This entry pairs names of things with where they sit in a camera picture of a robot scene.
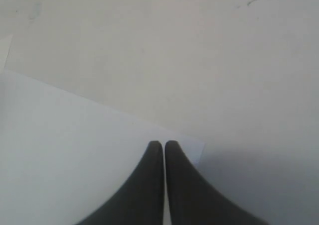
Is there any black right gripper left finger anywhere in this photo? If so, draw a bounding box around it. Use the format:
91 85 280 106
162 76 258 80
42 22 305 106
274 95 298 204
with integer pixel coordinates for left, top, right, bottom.
79 141 164 225

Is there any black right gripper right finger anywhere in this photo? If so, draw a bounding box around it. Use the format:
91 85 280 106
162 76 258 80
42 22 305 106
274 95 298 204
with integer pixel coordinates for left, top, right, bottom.
164 140 265 225

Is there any white paper sheet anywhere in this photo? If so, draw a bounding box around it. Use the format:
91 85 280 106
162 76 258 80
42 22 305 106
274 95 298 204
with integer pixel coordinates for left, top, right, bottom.
0 70 205 225

